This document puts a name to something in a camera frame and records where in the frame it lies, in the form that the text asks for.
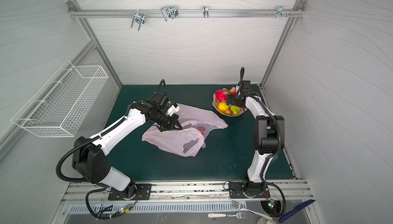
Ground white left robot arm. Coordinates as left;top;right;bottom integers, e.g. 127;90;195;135
56;79;182;199

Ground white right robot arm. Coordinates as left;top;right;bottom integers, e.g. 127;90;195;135
227;67;286;217

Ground blue plastic knife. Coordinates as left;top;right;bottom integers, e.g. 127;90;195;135
279;199;315;223

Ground yellow lemon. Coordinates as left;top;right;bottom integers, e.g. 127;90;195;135
218;102;230;112

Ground green pear on plate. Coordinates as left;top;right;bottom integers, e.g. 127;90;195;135
230;105;241;116

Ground metal u-bolt clamp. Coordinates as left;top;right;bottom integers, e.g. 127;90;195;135
161;5;179;21

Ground metal hook clamp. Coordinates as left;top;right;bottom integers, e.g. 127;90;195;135
131;11;145;31

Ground silver fork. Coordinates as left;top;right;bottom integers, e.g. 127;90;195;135
231;200;273;220

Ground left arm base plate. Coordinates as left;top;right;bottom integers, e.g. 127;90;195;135
108;184;152;200

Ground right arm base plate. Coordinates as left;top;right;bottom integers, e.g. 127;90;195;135
224;182;270;199

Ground small metal bracket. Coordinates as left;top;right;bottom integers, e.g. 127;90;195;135
202;6;209;18

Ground metal bolt bracket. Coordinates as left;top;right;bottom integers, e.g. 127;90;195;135
266;6;293;18

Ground pink plastic bag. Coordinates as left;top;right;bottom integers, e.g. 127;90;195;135
142;104;228;157

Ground white wire basket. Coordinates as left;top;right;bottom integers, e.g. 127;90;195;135
11;60;108;138

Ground red fruit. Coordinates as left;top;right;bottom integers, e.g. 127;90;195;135
197;126;206;133

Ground pink dragon fruit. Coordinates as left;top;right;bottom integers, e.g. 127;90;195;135
215;89;231;102

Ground white handled fork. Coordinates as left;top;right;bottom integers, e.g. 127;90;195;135
208;212;247;219

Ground green table mat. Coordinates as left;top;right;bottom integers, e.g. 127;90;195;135
81;84;295;182

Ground red apple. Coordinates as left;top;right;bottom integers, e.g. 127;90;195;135
230;87;237;96

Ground brown fruit plate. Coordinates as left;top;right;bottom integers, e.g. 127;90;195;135
212;89;247;117

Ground aluminium crossbar rail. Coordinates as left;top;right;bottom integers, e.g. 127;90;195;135
69;8;306;18

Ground white cup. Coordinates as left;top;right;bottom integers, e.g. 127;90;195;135
256;217;276;224

